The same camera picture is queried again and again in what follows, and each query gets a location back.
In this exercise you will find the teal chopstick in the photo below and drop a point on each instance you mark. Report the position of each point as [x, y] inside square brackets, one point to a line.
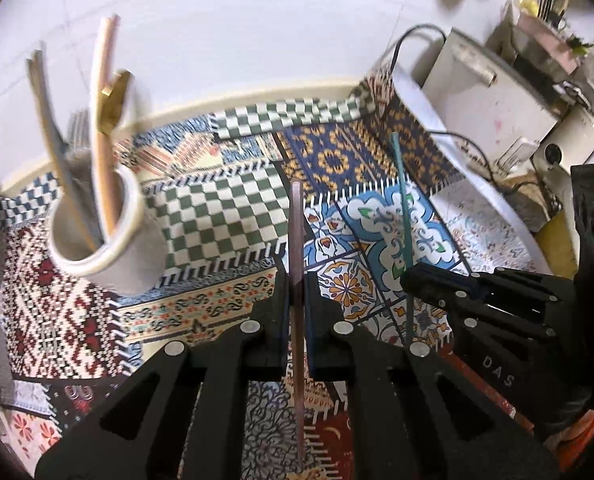
[403, 210]

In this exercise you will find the tan chopstick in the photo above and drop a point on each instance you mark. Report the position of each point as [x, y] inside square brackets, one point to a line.
[59, 130]

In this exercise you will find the white box appliance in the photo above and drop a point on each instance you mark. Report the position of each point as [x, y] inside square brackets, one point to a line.
[487, 100]

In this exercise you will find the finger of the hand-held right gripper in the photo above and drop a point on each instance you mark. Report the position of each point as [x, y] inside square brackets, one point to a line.
[447, 277]
[427, 290]

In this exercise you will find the yellow wooden board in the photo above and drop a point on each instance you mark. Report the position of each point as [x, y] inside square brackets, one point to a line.
[559, 245]

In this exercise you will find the gold spoon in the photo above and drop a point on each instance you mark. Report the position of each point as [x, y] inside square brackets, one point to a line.
[112, 105]

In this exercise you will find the white round appliance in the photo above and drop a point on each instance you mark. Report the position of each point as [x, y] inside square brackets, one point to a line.
[572, 135]

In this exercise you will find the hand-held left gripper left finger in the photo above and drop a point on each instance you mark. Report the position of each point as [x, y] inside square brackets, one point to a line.
[279, 300]

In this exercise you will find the steel pot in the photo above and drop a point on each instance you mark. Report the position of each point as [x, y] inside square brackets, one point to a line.
[542, 55]

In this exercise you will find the patchwork patterned table mat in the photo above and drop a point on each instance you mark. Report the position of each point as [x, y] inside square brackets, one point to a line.
[202, 200]

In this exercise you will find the mauve chopstick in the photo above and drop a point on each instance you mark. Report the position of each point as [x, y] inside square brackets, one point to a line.
[297, 230]

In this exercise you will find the brown chopstick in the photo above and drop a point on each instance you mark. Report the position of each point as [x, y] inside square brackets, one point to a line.
[99, 135]

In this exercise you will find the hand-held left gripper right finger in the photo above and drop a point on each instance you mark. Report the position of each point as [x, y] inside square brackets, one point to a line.
[312, 320]

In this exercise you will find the silver fork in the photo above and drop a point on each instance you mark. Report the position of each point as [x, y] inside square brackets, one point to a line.
[79, 135]

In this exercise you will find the white ceramic cup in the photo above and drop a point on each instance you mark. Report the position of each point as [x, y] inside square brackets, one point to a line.
[127, 260]

